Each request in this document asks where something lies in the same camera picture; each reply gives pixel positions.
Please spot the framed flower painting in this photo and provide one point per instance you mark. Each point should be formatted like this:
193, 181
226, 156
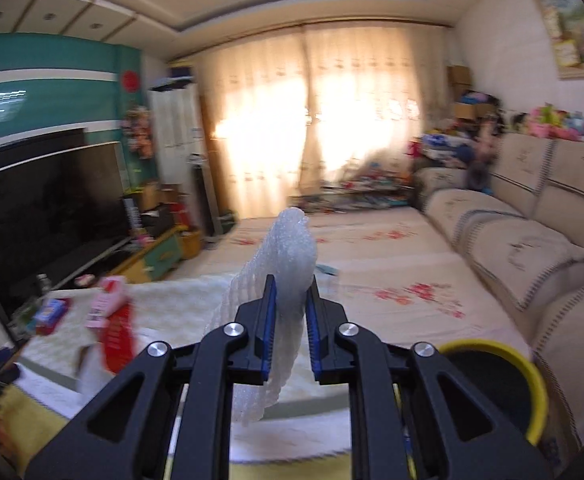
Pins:
571, 25

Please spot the red snack packet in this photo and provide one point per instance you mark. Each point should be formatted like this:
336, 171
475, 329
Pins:
117, 345

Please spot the white foam fruit net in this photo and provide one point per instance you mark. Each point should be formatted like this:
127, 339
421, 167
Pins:
292, 255

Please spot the tall black and white box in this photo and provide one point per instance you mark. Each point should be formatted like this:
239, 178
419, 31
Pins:
132, 217

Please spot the small black television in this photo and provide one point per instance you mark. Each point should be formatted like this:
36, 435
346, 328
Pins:
32, 147

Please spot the floral bed sheet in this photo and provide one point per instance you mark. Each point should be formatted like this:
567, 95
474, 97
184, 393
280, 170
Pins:
396, 260

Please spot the cream embroidered curtain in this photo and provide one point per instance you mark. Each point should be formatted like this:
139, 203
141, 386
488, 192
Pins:
371, 90
257, 110

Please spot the blue and red tissue box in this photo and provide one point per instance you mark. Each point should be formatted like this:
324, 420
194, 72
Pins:
52, 310

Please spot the red round wall decal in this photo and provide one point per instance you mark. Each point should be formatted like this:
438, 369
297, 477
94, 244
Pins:
130, 80

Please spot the artificial flower bunch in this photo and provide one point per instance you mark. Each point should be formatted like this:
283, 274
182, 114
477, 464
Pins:
139, 132

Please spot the stack of cardboard boxes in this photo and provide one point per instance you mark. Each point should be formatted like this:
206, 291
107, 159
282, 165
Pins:
464, 90

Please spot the glass coffee table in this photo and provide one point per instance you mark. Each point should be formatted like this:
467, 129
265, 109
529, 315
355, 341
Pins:
356, 192

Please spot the dark neck pillow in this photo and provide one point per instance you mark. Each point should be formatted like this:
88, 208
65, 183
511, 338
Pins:
479, 177

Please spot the pink milk carton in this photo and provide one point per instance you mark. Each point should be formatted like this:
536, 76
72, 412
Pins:
107, 300

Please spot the yellow bucket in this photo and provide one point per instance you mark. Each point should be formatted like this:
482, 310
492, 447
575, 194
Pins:
191, 246

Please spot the beige sofa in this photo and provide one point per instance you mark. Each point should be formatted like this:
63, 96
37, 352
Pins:
521, 240

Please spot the white tower fan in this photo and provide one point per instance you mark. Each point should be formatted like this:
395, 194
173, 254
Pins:
204, 195

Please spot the curtain rod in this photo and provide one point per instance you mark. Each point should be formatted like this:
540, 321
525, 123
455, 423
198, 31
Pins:
322, 24

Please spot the red fire extinguisher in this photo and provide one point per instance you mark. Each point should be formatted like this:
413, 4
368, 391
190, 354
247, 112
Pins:
179, 217

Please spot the clear water bottle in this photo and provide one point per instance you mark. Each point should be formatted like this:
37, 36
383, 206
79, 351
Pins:
43, 287

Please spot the green television cabinet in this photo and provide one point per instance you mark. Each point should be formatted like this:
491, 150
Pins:
164, 255

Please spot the blue star print bag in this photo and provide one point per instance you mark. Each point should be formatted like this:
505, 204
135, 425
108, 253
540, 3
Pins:
444, 146

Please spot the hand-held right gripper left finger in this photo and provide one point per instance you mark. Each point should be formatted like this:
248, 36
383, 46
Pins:
269, 330

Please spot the black bin with yellow rim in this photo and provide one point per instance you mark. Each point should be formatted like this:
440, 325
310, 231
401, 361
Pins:
491, 385

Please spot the white standing air conditioner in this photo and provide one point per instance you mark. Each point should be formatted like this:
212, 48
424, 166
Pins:
177, 125

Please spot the glass ashtray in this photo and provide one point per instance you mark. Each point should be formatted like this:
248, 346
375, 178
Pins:
24, 320

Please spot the green patterned tablecloth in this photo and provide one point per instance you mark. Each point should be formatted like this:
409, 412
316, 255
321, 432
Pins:
182, 300

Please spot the open brown cardboard box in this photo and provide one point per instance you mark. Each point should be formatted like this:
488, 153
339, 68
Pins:
159, 195

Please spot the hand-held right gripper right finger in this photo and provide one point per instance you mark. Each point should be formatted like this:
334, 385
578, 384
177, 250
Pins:
314, 335

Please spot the large curved television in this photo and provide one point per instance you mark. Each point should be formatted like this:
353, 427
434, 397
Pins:
47, 220

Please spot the pile of plush toys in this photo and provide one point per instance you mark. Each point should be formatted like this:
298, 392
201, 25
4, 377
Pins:
556, 122

